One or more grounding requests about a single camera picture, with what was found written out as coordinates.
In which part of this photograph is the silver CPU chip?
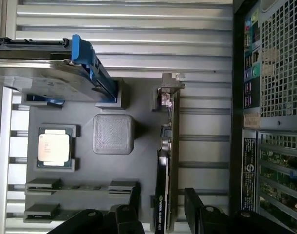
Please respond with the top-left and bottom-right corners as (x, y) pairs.
(37, 128), (72, 168)

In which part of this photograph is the RAM stick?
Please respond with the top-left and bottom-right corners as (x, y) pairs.
(25, 203), (66, 219)
(26, 178), (139, 193)

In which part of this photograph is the black open PC case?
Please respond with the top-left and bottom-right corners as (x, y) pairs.
(229, 0), (297, 234)

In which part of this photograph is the grey printed parts rack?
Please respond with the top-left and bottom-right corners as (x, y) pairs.
(21, 77), (182, 232)

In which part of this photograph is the black Nvidia Quadro GPU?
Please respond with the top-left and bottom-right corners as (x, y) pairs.
(155, 71), (186, 233)

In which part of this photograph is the disk drive with blue caddy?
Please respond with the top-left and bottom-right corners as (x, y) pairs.
(0, 33), (118, 104)

